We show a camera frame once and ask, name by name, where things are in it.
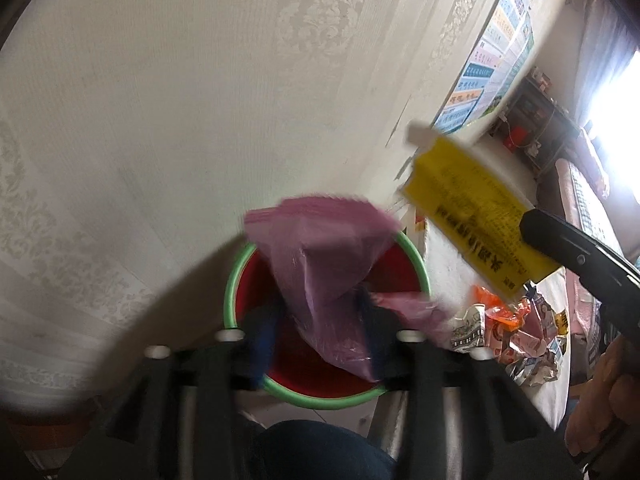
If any purple plastic bag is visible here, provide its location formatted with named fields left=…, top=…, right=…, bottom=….
left=244, top=196, right=450, bottom=382

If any orange snack wrapper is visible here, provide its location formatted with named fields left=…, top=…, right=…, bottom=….
left=471, top=285, right=506, bottom=309

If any red white wrapper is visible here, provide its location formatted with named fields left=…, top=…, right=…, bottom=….
left=450, top=292, right=570, bottom=387

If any yellow paper packet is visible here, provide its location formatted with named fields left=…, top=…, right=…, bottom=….
left=401, top=122, right=560, bottom=299

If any right hand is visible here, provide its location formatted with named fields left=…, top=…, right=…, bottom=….
left=564, top=335, right=639, bottom=456

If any red bin with green rim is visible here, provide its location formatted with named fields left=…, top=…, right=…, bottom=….
left=222, top=232, right=431, bottom=411

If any bed with plaid quilt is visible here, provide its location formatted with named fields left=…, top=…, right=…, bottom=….
left=537, top=123, right=640, bottom=351

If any white table cloth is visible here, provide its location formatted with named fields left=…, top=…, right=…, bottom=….
left=425, top=221, right=570, bottom=429

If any red container on shelf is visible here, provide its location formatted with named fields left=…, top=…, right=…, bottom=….
left=503, top=126, right=528, bottom=153

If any dark shelf unit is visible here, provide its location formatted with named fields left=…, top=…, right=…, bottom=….
left=489, top=76, right=580, bottom=179

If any colourful wall poster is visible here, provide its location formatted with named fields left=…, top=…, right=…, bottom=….
left=433, top=0, right=535, bottom=134

